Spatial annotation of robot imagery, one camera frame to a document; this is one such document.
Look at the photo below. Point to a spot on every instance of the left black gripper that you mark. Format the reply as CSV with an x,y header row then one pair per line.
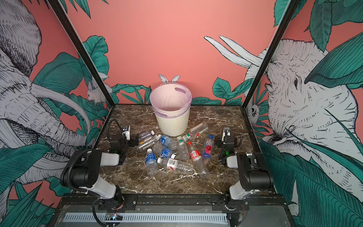
x,y
132,142

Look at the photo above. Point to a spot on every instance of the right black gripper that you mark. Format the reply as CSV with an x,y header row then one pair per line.
x,y
220,143

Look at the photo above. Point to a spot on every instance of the tea bottle white yellow label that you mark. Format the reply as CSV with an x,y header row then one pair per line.
x,y
148,142

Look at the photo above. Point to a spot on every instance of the blue Fiji water bottle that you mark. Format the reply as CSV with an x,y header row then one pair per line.
x,y
208,147

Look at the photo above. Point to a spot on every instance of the blue label bottle front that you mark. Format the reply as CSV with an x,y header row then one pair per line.
x,y
151,163

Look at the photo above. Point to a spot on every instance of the blue label bottle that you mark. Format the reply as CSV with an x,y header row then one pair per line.
x,y
151,163
168,142
163,151

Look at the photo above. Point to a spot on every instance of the clear bottle red white label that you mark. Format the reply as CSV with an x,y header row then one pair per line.
x,y
176,165

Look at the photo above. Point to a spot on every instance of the clear bottle purple label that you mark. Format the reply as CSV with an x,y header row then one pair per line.
x,y
146,134

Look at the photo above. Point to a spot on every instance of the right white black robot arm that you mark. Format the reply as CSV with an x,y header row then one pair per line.
x,y
254,175

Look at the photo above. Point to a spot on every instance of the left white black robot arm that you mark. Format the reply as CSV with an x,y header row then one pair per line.
x,y
82,172

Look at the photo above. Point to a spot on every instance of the white ribbed trash bin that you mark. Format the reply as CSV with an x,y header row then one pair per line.
x,y
173,126

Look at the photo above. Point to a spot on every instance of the pink bin liner bag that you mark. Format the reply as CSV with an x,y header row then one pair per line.
x,y
170,100

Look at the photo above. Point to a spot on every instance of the green neck bottle far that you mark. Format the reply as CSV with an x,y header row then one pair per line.
x,y
196,131

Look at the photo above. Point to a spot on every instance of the green neck bottle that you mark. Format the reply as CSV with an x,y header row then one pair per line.
x,y
182,149
196,131

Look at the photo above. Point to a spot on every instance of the blue label bottle middle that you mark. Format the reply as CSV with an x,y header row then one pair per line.
x,y
163,151

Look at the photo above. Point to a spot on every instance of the green neck bottle near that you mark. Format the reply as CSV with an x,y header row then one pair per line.
x,y
182,149

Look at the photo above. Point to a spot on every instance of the blue label bottle upper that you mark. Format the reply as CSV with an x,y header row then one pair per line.
x,y
168,142

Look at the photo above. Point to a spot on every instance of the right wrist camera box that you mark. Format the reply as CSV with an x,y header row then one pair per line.
x,y
226,133

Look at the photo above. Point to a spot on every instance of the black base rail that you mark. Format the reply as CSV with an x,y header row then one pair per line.
x,y
218,202

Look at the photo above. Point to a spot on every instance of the white slotted cable duct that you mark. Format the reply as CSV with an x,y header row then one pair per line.
x,y
212,218

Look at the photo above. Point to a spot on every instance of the right black frame post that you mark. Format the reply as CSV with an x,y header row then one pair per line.
x,y
290,10

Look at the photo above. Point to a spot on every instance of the black frame post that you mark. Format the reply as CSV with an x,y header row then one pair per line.
x,y
58,9
290,10

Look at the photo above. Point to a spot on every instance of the left black frame post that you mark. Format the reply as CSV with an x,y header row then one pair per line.
x,y
58,9

